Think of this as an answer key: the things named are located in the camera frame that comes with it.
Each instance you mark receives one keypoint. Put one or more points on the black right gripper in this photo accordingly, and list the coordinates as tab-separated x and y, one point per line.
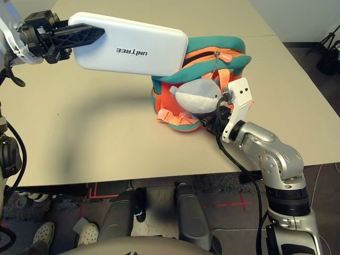
219	119

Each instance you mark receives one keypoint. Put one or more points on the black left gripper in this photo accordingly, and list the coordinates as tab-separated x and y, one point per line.
37	34

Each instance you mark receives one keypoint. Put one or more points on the white Unitree pencil case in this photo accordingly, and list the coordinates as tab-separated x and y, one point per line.
138	40

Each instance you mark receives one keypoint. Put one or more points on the orange and teal backpack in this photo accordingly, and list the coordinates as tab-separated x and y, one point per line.
204	42

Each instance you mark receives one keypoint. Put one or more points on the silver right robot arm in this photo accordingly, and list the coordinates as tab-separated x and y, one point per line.
279	159

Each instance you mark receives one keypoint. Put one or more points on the grey robot right leg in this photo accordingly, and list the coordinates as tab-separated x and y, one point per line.
192	215

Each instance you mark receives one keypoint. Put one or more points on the grey robot leg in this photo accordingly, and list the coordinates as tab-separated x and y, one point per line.
119	215
192	215

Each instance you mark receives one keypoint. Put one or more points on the black tripod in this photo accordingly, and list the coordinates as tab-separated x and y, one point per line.
328	61

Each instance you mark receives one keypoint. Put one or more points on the grey robot left leg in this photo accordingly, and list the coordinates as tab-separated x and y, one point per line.
119	215

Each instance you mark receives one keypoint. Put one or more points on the grey robot torso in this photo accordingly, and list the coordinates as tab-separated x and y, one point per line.
132	248

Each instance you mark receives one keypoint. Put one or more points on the white perforated shoe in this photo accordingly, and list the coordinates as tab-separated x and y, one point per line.
43	233
87	233

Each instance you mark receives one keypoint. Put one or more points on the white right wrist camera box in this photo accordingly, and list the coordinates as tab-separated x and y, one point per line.
240	95

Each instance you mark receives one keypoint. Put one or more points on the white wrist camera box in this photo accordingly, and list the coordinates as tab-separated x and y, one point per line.
240	95
8	13

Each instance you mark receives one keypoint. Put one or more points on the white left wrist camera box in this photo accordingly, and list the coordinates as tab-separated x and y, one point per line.
8	13

